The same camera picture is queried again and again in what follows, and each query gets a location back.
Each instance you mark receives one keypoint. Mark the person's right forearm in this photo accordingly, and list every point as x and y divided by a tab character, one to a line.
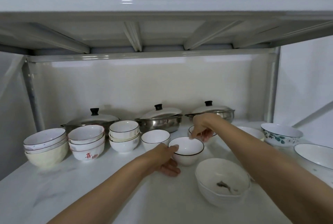
270	169

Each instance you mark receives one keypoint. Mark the white metal shelf rack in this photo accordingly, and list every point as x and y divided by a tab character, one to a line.
156	56

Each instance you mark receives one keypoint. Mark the person's left forearm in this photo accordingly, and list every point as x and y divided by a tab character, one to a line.
109	192

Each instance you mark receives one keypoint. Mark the white bowl with fish print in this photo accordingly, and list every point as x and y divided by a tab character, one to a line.
221	173

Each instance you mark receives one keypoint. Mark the wide shallow white bowl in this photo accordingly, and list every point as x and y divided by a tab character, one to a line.
316	155

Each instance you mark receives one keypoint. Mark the person's left thumb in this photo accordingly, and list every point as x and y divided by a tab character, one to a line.
173	148

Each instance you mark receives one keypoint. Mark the white bowl with red characters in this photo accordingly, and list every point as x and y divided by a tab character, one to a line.
88	155

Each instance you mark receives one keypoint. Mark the person's right fingers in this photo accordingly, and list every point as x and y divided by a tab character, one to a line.
205	136

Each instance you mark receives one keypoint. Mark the large cream bowl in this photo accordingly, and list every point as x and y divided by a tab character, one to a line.
46	158

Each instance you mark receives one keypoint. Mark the white bowl with leaf print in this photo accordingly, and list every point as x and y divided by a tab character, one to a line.
282	135

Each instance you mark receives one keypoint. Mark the white bowl with faint print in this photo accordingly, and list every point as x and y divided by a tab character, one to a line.
123	147

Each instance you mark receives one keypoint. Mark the person's left hand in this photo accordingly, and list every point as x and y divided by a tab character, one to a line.
162	158

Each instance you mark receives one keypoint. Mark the person's right hand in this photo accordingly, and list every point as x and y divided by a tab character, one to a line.
203	125

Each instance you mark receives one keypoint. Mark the white scalloped bowl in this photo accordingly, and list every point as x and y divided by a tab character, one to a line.
221	201

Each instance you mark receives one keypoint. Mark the black-rimmed white bowl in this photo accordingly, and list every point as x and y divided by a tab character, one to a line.
215	138
123	129
154	140
187	155

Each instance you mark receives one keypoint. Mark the plain white bowl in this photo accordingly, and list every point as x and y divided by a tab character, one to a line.
253	133

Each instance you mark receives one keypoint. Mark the dark-rimmed speckled white bowl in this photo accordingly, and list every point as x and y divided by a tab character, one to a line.
44	136
46	148

